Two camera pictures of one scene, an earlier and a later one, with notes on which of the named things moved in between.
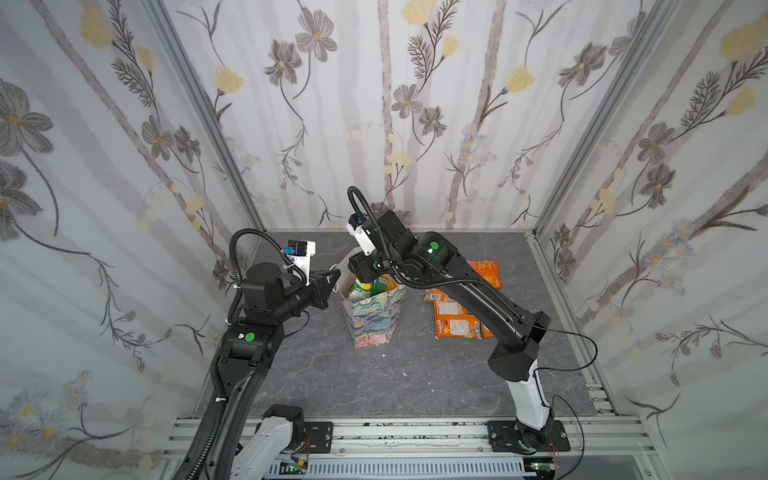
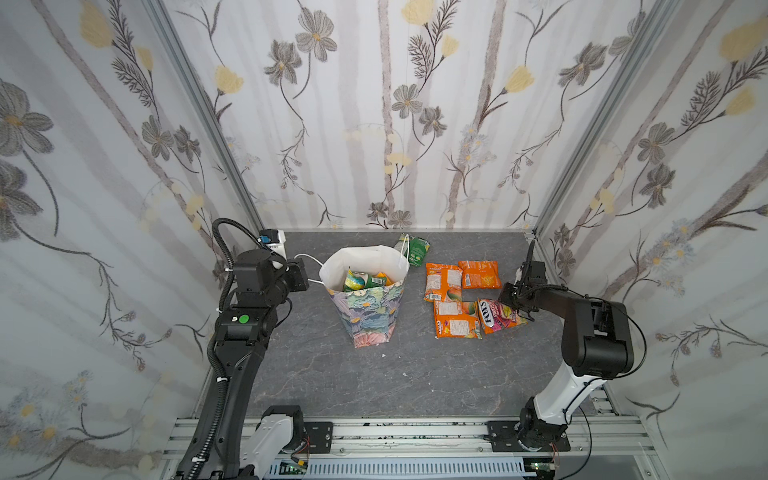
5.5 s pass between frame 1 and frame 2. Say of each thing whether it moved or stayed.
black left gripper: moved
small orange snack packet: stayed
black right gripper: moved
